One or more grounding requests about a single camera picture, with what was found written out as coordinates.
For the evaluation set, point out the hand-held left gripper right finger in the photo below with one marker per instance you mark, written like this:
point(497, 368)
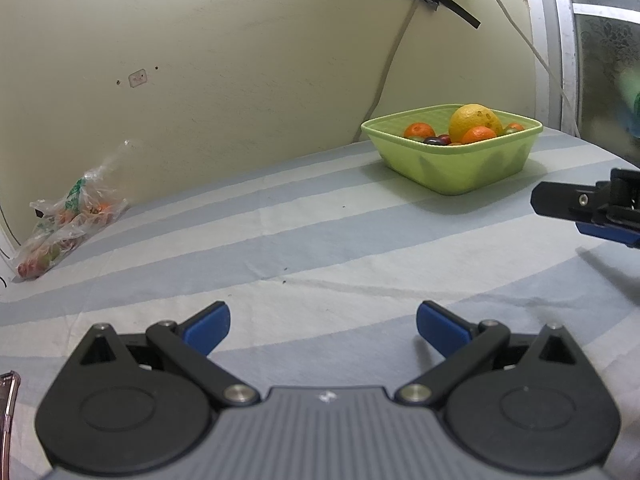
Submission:
point(440, 327)

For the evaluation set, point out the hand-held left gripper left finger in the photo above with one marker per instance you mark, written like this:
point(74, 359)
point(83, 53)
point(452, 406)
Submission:
point(207, 327)

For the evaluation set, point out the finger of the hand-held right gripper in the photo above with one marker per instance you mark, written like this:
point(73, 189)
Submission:
point(615, 234)
point(560, 200)

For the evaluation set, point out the orange tomato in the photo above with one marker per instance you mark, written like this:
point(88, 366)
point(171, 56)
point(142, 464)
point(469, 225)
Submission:
point(513, 128)

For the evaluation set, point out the orange mandarin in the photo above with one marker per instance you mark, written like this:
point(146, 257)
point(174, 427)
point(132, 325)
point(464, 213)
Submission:
point(413, 131)
point(478, 135)

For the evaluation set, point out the green plastic basket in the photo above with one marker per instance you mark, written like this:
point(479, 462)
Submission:
point(450, 170)

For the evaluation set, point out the large yellow lemon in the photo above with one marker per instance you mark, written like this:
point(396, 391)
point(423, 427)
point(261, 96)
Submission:
point(475, 121)

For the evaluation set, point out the medium red tomato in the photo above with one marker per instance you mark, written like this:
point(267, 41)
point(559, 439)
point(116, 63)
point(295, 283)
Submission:
point(444, 138)

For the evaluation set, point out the dark purple tomato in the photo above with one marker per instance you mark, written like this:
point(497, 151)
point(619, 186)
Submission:
point(433, 140)

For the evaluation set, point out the green plastic container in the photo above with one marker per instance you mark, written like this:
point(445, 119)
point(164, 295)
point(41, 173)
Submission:
point(631, 100)

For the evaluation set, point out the frosted floral window glass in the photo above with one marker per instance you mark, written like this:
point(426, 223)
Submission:
point(610, 50)

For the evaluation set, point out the clear plastic bag of produce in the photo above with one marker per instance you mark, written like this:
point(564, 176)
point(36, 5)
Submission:
point(65, 225)

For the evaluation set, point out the transparent pinkish plastic item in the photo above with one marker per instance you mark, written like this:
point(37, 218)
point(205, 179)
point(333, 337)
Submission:
point(7, 410)

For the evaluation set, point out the white window frame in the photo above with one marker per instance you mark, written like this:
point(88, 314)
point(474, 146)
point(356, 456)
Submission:
point(550, 35)

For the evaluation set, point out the white wall hook sticker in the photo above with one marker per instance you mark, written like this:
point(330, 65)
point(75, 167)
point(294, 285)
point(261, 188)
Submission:
point(137, 78)

